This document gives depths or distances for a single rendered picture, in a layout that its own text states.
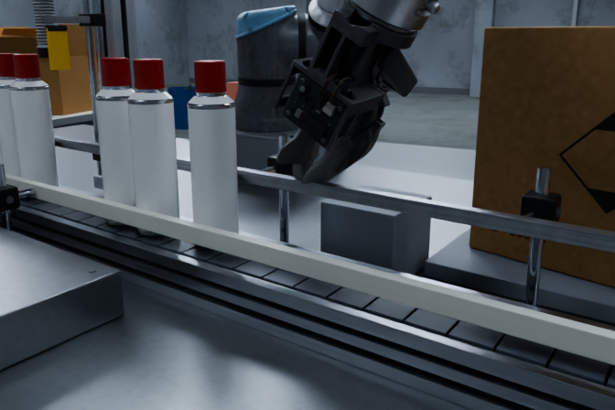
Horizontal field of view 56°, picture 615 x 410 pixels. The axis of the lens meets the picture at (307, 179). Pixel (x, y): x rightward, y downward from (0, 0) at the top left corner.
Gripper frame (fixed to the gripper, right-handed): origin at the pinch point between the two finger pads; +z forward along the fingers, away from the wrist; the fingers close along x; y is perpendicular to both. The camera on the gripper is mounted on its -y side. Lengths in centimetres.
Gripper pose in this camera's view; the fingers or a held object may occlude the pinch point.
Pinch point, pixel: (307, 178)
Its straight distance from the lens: 63.5
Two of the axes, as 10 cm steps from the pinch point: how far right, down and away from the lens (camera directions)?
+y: -5.7, 2.6, -7.8
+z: -3.9, 7.5, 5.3
